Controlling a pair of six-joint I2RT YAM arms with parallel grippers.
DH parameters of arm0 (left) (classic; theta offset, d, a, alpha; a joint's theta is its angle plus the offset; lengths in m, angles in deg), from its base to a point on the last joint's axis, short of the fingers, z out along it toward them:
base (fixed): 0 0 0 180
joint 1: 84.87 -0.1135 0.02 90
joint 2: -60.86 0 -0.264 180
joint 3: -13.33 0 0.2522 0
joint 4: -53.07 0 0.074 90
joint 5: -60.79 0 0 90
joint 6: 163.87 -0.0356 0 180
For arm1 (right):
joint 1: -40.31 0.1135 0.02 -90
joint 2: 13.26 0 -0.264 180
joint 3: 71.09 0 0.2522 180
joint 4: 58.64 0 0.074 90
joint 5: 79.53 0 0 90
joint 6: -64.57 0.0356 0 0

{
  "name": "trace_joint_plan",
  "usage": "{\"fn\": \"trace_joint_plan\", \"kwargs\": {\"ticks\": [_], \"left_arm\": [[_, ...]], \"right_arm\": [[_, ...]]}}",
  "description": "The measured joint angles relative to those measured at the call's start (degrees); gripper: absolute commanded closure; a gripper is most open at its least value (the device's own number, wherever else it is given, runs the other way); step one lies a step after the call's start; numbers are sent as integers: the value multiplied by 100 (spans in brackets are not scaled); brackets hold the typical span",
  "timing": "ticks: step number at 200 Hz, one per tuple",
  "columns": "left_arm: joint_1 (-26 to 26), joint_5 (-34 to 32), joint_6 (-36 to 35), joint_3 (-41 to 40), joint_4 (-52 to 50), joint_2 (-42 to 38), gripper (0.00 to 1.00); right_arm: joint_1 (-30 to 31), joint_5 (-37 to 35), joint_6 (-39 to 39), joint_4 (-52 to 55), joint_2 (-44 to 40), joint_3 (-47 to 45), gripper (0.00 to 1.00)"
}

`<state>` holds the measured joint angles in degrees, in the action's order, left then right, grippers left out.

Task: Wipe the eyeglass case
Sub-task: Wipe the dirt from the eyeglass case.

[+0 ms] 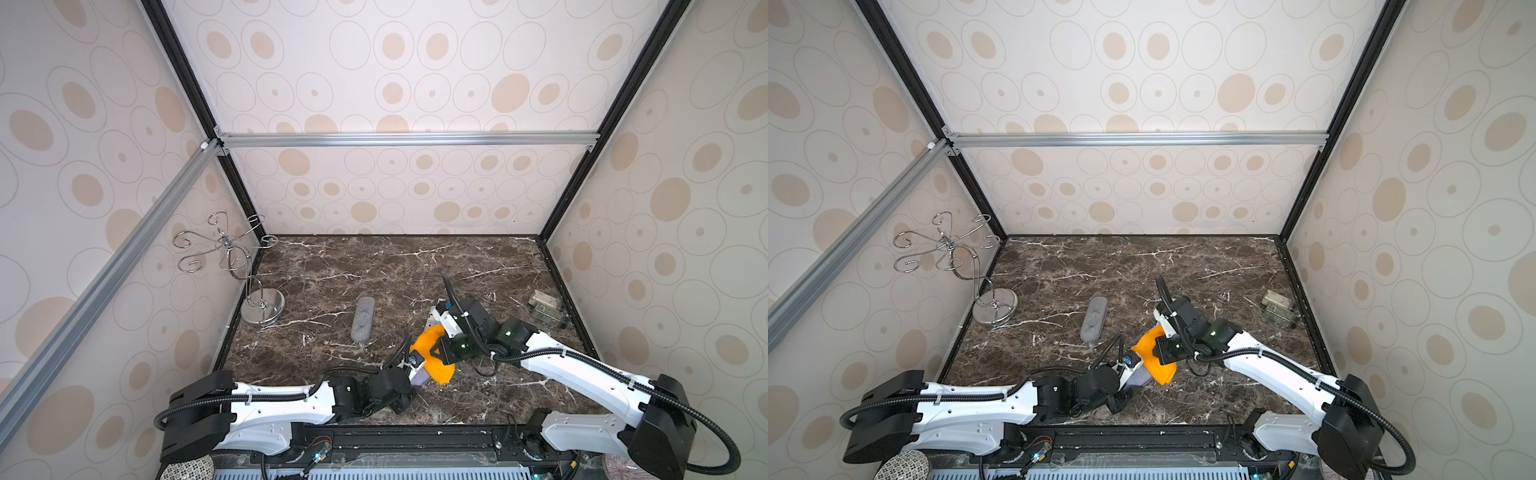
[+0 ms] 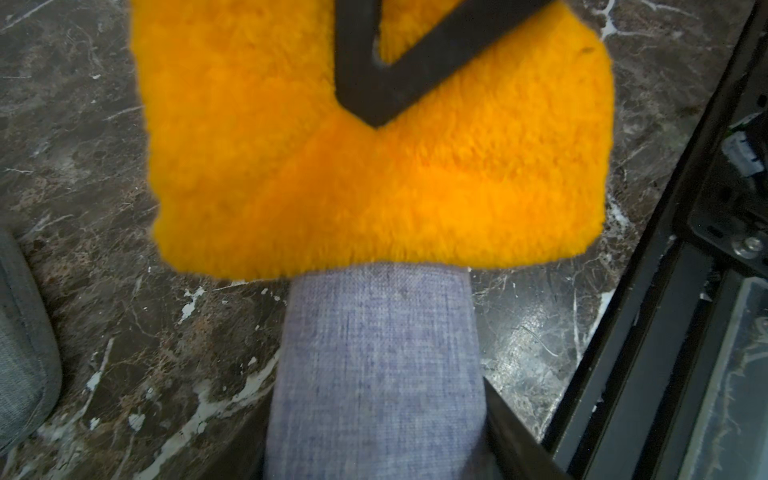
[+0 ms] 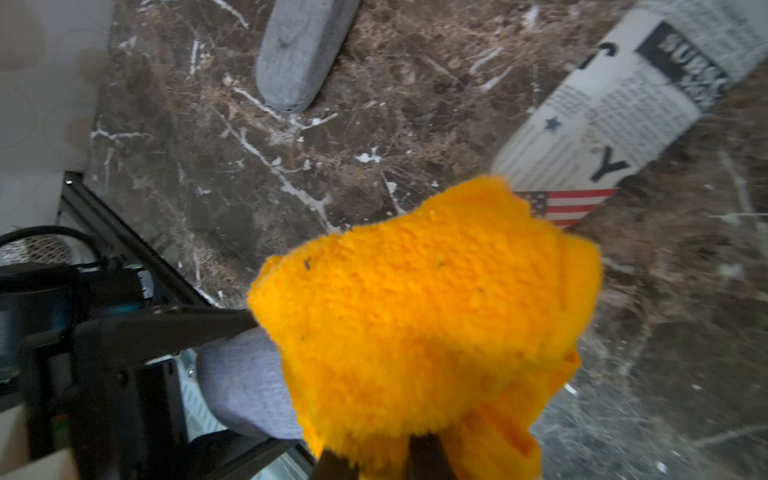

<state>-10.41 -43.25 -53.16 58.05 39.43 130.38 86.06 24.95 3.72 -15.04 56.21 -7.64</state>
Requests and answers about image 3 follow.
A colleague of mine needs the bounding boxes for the lavender eyeglass case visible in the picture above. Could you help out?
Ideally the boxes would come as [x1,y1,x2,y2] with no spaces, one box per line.
[197,327,303,440]

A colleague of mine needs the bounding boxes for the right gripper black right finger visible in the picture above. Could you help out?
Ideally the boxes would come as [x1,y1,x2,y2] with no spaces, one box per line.
[406,434,457,480]

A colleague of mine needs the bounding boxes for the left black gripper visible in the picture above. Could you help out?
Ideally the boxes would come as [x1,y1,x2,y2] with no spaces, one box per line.
[19,306,298,480]

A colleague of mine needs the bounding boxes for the grey eyeglass case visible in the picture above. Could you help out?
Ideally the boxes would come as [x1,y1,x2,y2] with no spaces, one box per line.
[255,0,361,113]

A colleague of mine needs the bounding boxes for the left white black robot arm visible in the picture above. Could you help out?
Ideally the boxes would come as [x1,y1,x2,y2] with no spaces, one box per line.
[1,226,300,479]

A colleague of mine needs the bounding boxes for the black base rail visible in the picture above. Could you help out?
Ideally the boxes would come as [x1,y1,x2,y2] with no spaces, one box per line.
[59,171,211,308]

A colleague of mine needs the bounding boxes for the patterned round object left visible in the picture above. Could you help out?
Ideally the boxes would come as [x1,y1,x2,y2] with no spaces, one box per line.
[1,235,73,266]

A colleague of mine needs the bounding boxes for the orange cleaning cloth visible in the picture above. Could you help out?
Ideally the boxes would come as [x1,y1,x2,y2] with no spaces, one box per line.
[247,176,603,479]

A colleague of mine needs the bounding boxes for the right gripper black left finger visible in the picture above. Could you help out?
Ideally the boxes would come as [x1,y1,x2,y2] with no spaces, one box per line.
[311,449,359,480]

